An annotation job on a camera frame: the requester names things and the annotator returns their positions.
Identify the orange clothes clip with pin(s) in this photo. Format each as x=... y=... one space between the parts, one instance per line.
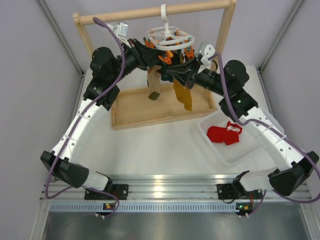
x=167 y=59

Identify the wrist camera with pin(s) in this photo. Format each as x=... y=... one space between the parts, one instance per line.
x=204 y=52
x=120 y=29

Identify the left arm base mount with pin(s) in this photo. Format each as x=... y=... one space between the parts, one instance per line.
x=120 y=191

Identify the white plastic clip hanger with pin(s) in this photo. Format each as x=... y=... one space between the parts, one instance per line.
x=166 y=37

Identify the mustard yellow sock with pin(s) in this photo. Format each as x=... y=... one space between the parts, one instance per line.
x=183 y=95

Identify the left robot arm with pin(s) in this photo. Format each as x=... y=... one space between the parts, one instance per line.
x=63 y=161

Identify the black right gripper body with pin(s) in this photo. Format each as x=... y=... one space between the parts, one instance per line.
x=193 y=67

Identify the beige green striped sock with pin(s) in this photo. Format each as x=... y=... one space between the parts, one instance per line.
x=153 y=82

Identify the aluminium rail frame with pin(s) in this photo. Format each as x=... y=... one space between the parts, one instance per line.
x=159 y=193

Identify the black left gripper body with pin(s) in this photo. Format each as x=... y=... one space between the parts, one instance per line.
x=138 y=58

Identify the wooden hanging rack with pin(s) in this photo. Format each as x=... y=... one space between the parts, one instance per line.
x=132 y=108

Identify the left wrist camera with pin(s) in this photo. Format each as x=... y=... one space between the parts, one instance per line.
x=120 y=29

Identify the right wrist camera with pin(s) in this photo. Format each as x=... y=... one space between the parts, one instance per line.
x=204 y=52

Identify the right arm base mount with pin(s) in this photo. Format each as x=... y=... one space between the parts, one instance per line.
x=228 y=193

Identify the red christmas sock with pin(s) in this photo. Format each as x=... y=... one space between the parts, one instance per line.
x=228 y=135

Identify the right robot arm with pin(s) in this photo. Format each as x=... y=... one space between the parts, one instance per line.
x=292 y=164

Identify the white plastic basket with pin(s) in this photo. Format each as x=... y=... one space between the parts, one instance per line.
x=247 y=149

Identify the dark teal sock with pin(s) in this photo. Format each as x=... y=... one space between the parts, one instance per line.
x=164 y=75

